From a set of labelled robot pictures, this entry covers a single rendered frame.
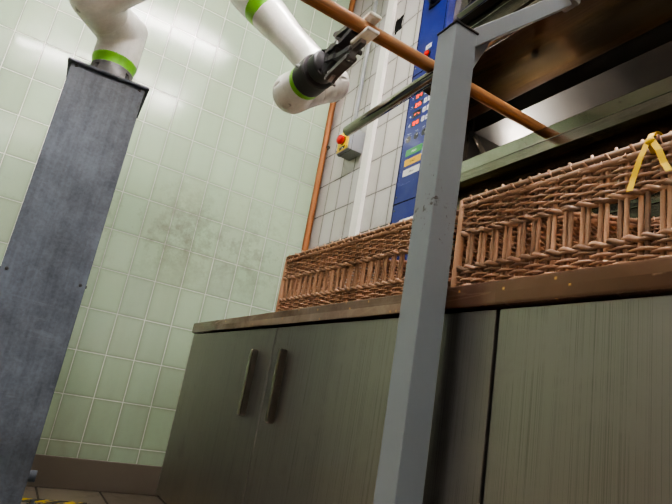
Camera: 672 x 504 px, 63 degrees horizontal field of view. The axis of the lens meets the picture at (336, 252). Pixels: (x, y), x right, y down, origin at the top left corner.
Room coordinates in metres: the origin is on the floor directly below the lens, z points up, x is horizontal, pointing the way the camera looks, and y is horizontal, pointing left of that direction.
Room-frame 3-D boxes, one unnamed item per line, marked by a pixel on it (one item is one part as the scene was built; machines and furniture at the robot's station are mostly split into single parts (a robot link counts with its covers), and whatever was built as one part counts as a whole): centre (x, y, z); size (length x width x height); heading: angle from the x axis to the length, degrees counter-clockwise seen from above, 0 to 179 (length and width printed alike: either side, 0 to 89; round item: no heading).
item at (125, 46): (1.47, 0.76, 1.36); 0.16 x 0.13 x 0.19; 169
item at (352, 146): (2.07, 0.02, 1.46); 0.10 x 0.07 x 0.10; 28
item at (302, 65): (1.21, 0.13, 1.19); 0.12 x 0.06 x 0.09; 119
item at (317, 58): (1.14, 0.10, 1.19); 0.09 x 0.07 x 0.08; 29
